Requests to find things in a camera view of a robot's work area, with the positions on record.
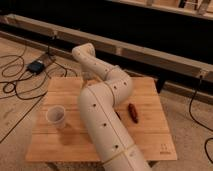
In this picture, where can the long wooden beam frame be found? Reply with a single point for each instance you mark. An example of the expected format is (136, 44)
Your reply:
(164, 66)

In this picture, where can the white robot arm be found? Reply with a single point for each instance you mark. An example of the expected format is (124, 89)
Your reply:
(113, 143)

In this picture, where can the small wooden table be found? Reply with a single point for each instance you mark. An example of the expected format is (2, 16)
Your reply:
(73, 144)

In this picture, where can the translucent plastic cup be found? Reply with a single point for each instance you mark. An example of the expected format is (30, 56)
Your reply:
(56, 116)

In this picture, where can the black power adapter box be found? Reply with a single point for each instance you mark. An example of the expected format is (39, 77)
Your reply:
(35, 67)

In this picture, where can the red brown sausage toy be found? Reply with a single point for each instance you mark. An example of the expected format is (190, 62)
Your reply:
(133, 112)

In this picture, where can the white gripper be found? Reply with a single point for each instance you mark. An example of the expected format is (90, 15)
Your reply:
(87, 75)

